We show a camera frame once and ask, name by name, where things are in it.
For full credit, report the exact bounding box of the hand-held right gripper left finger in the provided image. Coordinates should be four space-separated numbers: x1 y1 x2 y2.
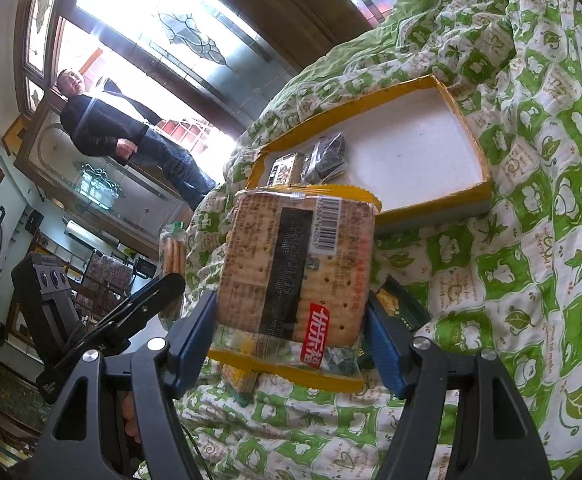
28 290 219 480

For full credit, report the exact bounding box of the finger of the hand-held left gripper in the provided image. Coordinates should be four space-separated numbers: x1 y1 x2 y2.
83 272 187 356

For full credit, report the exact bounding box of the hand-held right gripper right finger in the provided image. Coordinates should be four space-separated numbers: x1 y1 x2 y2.
366 300 552 480

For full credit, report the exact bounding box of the dark green biscuit packet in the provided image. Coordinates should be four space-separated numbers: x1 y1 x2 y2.
366 276 433 356

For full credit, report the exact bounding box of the green-edged clear cracker packet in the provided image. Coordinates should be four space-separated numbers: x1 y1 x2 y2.
160 222 188 321

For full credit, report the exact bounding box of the black-striped cracker packet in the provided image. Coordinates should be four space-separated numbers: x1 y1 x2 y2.
206 185 383 396

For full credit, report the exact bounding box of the yellow-edged white cardboard box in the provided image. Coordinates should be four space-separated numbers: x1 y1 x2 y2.
243 74 493 233

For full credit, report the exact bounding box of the patterned wooden chair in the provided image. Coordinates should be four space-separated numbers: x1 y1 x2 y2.
73 252 136 326

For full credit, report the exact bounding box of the white air conditioner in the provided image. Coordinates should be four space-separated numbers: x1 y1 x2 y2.
63 220 122 250

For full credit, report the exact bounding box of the wooden framed glass panel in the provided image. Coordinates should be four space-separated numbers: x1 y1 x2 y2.
13 95 197 256

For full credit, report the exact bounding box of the dark foil snack packet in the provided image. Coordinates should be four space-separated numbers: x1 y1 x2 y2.
301 132 348 183

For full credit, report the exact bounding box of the green printed blanket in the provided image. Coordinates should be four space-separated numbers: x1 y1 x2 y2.
136 0 582 480

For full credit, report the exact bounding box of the stained glass door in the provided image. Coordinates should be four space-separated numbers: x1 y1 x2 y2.
73 0 372 126

